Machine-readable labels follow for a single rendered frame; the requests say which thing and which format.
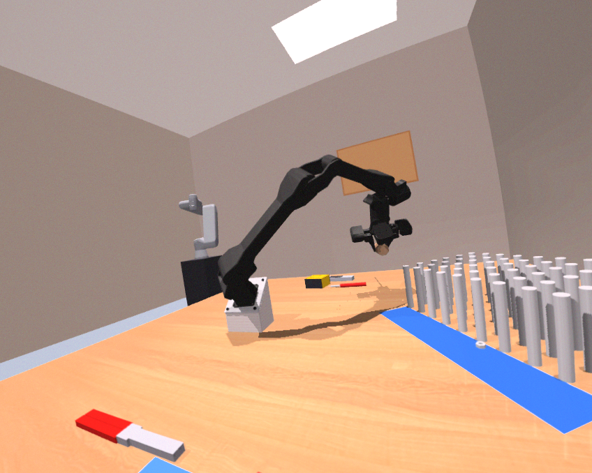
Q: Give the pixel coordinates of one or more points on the blue flat strip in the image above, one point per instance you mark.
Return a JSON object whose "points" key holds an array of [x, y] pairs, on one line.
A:
{"points": [[556, 402]]}

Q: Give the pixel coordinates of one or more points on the white flat bar with grey inlay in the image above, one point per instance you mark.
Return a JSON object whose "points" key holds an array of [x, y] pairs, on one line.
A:
{"points": [[341, 278]]}

